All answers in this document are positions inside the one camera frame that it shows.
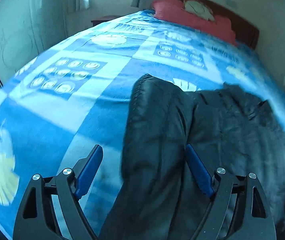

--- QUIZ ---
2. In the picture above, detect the red pillow with white print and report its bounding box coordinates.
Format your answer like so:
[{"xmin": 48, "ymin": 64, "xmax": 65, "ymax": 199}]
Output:
[{"xmin": 152, "ymin": 0, "xmax": 236, "ymax": 45}]

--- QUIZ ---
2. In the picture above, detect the dark wooden headboard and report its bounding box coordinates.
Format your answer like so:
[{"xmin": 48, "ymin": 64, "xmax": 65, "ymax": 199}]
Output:
[{"xmin": 180, "ymin": 0, "xmax": 260, "ymax": 50}]

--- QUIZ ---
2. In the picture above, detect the blue patterned bed cover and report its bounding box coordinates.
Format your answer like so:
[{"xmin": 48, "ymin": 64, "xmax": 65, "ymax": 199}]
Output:
[{"xmin": 0, "ymin": 11, "xmax": 285, "ymax": 239}]

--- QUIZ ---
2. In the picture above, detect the white wardrobe with glass doors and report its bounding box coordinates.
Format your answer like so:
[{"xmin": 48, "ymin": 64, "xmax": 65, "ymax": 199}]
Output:
[{"xmin": 0, "ymin": 0, "xmax": 67, "ymax": 87}]

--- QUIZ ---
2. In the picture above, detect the dark wooden nightstand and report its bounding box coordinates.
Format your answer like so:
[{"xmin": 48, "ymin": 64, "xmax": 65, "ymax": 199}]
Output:
[{"xmin": 91, "ymin": 15, "xmax": 120, "ymax": 27}]

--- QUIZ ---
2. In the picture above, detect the black quilted puffer jacket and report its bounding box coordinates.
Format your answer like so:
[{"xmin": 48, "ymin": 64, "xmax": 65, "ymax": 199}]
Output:
[{"xmin": 99, "ymin": 74, "xmax": 285, "ymax": 239}]

